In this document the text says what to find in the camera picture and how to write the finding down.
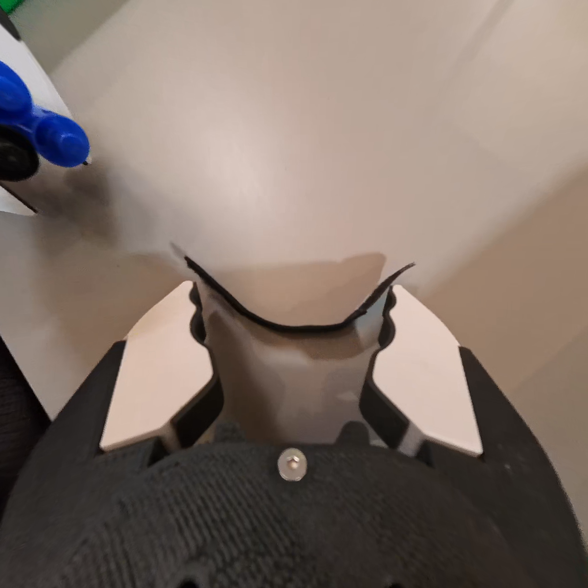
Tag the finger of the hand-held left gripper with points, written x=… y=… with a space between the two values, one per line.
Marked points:
x=43 y=92
x=11 y=200

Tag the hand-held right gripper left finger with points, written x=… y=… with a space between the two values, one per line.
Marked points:
x=156 y=376

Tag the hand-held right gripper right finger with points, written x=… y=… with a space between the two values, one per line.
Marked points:
x=422 y=381

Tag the black dry erase marker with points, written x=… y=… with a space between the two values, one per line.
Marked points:
x=13 y=156

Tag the blue dry erase marker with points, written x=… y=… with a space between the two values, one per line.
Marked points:
x=59 y=138

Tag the green plastic bin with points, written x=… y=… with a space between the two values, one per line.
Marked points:
x=9 y=4

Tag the grey desk with wooden edge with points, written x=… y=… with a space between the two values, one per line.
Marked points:
x=321 y=138

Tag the person's black clothing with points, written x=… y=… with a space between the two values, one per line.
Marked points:
x=18 y=404

